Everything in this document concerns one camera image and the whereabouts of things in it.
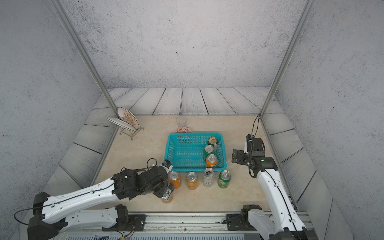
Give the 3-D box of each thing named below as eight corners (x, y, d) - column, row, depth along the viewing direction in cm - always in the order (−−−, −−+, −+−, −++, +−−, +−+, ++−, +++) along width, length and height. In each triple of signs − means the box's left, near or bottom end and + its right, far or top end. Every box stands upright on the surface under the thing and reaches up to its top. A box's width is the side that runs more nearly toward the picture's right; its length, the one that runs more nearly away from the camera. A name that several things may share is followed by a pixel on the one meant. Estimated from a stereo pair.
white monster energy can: (203, 188, 86) (204, 178, 75) (203, 178, 89) (203, 167, 79) (213, 188, 86) (215, 177, 75) (212, 178, 89) (214, 167, 79)
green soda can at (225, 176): (218, 188, 85) (220, 180, 77) (217, 178, 89) (219, 170, 81) (228, 188, 85) (232, 180, 77) (227, 178, 89) (230, 170, 81)
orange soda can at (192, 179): (187, 189, 85) (185, 182, 76) (187, 180, 89) (186, 171, 80) (198, 189, 85) (198, 182, 76) (198, 180, 88) (198, 171, 80)
